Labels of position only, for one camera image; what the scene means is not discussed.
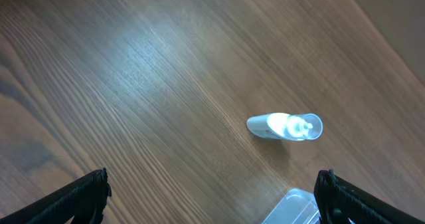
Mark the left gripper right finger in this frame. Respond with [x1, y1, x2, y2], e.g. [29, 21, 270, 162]
[313, 169, 424, 224]

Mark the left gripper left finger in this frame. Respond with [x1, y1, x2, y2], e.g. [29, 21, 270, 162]
[1, 168, 112, 224]

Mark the clear plastic container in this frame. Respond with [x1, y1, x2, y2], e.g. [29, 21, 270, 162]
[262, 188, 333, 224]

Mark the small white plastic bottle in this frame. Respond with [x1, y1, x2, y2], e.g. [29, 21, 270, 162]
[246, 112, 323, 141]

